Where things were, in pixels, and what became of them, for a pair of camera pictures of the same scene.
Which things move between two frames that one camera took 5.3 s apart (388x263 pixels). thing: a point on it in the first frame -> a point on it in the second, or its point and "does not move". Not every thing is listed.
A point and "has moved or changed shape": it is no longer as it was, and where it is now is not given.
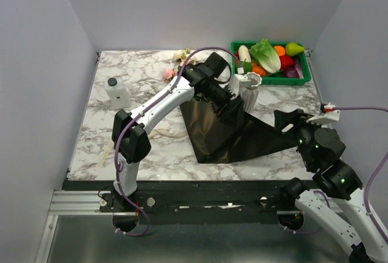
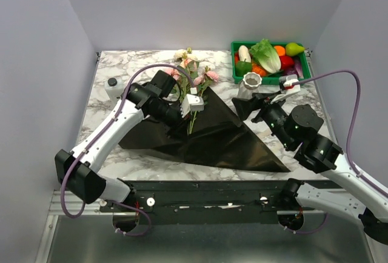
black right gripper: x=296 y=117 -> x=244 y=106
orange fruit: x=280 y=49 does not move
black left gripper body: x=217 y=96 -> x=167 y=113
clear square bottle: x=118 y=93 does not move
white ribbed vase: x=250 y=94 does not move
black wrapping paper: x=218 y=139 has moved or changed shape
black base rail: x=191 y=202 does not move
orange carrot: x=258 y=69 does not move
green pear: x=292 y=49 does not move
